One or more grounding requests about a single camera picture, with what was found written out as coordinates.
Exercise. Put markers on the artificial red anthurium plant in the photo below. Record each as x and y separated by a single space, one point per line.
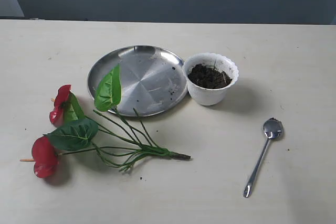
74 132

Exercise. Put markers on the steel spoon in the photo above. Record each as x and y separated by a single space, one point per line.
273 131

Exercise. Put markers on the white plastic flower pot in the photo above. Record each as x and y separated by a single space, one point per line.
206 96

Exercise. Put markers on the round steel plate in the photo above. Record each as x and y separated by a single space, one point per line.
152 79

